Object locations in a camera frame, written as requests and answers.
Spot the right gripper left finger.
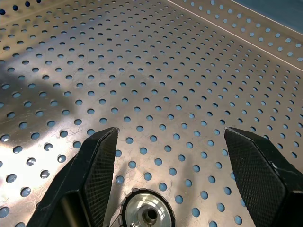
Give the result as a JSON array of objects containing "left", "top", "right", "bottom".
[{"left": 25, "top": 126, "right": 119, "bottom": 227}]

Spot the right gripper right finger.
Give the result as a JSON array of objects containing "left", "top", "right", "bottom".
[{"left": 223, "top": 126, "right": 303, "bottom": 227}]

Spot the silver metal pulley wheel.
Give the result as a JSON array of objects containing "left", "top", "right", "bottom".
[{"left": 108, "top": 188, "right": 177, "bottom": 227}]

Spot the perforated metal tray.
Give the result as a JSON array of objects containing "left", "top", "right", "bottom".
[{"left": 0, "top": 0, "right": 303, "bottom": 227}]

